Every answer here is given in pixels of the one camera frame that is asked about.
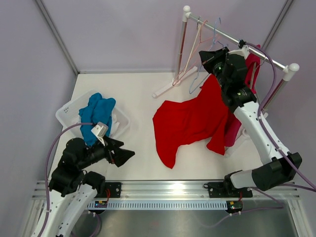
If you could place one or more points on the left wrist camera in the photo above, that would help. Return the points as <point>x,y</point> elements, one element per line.
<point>99,131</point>

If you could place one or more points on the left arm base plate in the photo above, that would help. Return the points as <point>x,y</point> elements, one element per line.
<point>109,189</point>

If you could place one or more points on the pink wire hanger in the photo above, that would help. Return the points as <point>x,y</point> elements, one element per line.
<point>212,40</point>

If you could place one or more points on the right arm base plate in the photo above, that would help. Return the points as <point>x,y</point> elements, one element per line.
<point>217,190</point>

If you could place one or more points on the red t shirt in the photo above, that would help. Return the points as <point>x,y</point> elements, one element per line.
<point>177,124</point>

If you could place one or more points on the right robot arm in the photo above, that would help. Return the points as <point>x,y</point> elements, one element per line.
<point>279,164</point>

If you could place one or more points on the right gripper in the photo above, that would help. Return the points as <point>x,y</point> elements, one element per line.
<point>213,57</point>

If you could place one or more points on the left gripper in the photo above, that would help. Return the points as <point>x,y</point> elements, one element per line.
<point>121,155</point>

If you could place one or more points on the blue t shirt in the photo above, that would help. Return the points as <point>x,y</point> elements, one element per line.
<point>98,109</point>

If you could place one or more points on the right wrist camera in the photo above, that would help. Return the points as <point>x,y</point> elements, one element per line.
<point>243,50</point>

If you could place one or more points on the aluminium rail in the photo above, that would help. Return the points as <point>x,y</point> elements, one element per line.
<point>187,190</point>

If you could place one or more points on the magenta t shirt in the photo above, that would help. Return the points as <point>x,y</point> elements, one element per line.
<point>233,125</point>

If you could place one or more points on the white t shirt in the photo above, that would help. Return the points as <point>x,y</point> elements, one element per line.
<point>114,127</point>

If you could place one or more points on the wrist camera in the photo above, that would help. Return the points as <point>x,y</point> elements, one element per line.
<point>99,131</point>
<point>243,50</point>

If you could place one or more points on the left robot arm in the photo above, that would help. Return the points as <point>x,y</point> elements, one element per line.
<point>70,189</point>

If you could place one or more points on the light blue wire hanger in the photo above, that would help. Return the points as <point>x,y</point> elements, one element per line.
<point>207,44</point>

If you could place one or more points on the cream wire hanger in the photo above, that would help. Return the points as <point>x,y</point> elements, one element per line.
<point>192,49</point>

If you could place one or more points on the white clothes rack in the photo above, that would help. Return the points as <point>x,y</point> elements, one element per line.
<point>288,71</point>

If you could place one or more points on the white slotted cable duct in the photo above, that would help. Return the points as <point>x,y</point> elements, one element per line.
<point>159,205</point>

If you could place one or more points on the white plastic basket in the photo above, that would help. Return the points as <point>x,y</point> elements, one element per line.
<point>66,113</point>

